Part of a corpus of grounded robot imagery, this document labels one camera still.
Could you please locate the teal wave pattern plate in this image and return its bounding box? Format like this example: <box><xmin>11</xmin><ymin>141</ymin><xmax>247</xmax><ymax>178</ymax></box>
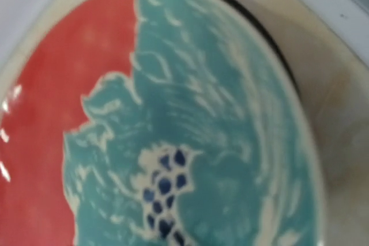
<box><xmin>1</xmin><ymin>0</ymin><xmax>325</xmax><ymax>245</ymax></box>

